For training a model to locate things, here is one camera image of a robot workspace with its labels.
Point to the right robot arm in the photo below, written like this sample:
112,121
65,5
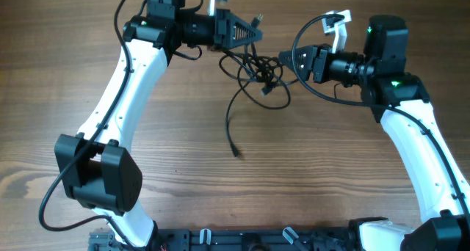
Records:
400,103

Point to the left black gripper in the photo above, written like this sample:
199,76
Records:
224,29

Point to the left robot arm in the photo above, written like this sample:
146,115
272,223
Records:
95,165

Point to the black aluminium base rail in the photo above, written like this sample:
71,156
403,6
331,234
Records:
327,239

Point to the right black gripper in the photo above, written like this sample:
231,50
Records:
321,71

